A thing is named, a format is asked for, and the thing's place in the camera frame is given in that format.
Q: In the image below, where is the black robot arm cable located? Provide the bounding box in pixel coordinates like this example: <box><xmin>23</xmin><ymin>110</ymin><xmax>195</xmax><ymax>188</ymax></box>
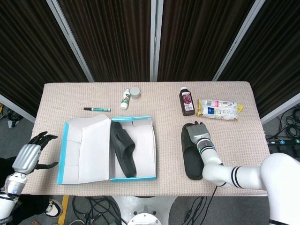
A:
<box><xmin>184</xmin><ymin>184</ymin><xmax>218</xmax><ymax>225</ymax></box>

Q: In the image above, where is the white jar grey lid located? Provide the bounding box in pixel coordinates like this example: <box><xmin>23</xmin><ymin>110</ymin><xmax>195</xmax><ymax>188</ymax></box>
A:
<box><xmin>129</xmin><ymin>87</ymin><xmax>142</xmax><ymax>100</ymax></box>

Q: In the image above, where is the dark brown juice bottle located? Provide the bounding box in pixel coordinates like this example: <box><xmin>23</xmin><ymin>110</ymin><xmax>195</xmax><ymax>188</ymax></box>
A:
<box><xmin>179</xmin><ymin>86</ymin><xmax>195</xmax><ymax>117</ymax></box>

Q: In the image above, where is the white yellow-edged plastic package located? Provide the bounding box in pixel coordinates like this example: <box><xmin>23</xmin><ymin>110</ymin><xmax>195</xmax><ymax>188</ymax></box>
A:
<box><xmin>195</xmin><ymin>98</ymin><xmax>244</xmax><ymax>121</ymax></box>

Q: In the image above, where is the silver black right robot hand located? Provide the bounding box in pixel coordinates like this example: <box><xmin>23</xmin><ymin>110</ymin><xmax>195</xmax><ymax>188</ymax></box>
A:
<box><xmin>187</xmin><ymin>121</ymin><xmax>211</xmax><ymax>143</ymax></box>

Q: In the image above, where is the white green drink bottle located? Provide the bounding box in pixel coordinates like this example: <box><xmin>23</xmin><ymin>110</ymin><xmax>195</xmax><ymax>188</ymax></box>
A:
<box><xmin>120</xmin><ymin>88</ymin><xmax>131</xmax><ymax>110</ymax></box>

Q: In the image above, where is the dark brown pleated curtain panel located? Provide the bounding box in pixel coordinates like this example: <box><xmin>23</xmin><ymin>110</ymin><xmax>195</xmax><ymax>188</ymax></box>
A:
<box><xmin>0</xmin><ymin>0</ymin><xmax>89</xmax><ymax>118</ymax></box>
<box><xmin>157</xmin><ymin>0</ymin><xmax>256</xmax><ymax>82</ymax></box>
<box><xmin>57</xmin><ymin>0</ymin><xmax>152</xmax><ymax>82</ymax></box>
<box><xmin>217</xmin><ymin>0</ymin><xmax>300</xmax><ymax>118</ymax></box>

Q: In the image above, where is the beige cloth-covered table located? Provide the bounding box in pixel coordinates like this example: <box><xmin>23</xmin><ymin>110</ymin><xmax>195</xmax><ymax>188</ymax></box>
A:
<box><xmin>24</xmin><ymin>81</ymin><xmax>278</xmax><ymax>197</ymax></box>

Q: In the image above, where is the black white sneaker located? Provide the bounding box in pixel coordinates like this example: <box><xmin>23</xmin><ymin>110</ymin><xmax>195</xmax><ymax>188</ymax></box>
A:
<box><xmin>43</xmin><ymin>199</ymin><xmax>64</xmax><ymax>218</ymax></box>

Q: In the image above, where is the grey aluminium partition post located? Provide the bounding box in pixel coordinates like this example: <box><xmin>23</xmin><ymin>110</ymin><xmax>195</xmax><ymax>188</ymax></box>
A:
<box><xmin>150</xmin><ymin>0</ymin><xmax>164</xmax><ymax>82</ymax></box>
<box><xmin>260</xmin><ymin>92</ymin><xmax>300</xmax><ymax>125</ymax></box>
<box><xmin>46</xmin><ymin>0</ymin><xmax>95</xmax><ymax>83</ymax></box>
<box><xmin>212</xmin><ymin>0</ymin><xmax>267</xmax><ymax>82</ymax></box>
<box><xmin>0</xmin><ymin>93</ymin><xmax>36</xmax><ymax>124</ymax></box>

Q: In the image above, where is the light blue cardboard shoe box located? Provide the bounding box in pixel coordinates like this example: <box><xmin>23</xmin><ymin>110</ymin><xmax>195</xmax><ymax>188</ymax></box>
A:
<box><xmin>57</xmin><ymin>114</ymin><xmax>157</xmax><ymax>186</ymax></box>

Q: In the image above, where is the black trouser leg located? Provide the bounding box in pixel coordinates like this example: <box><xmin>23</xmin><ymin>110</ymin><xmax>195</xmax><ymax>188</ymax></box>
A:
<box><xmin>22</xmin><ymin>194</ymin><xmax>51</xmax><ymax>214</ymax></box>

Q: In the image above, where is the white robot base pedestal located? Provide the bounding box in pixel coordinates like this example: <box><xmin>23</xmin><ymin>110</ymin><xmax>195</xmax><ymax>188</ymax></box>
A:
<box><xmin>112</xmin><ymin>195</ymin><xmax>178</xmax><ymax>225</ymax></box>

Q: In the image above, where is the black rubber slipper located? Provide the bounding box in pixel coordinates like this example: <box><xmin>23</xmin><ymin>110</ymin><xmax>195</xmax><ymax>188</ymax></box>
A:
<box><xmin>181</xmin><ymin>123</ymin><xmax>204</xmax><ymax>180</ymax></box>
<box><xmin>109</xmin><ymin>121</ymin><xmax>137</xmax><ymax>178</ymax></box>

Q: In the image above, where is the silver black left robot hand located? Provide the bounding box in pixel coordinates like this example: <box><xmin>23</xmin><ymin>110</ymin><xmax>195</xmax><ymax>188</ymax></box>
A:
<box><xmin>11</xmin><ymin>131</ymin><xmax>59</xmax><ymax>175</ymax></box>

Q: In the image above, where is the black floor cable bundle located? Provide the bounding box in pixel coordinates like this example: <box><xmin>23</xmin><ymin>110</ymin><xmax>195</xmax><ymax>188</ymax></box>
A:
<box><xmin>70</xmin><ymin>196</ymin><xmax>122</xmax><ymax>225</ymax></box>
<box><xmin>278</xmin><ymin>107</ymin><xmax>300</xmax><ymax>141</ymax></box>

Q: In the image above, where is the green marker pen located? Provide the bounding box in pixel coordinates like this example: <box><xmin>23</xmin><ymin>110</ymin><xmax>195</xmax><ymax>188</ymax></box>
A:
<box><xmin>83</xmin><ymin>106</ymin><xmax>112</xmax><ymax>113</ymax></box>

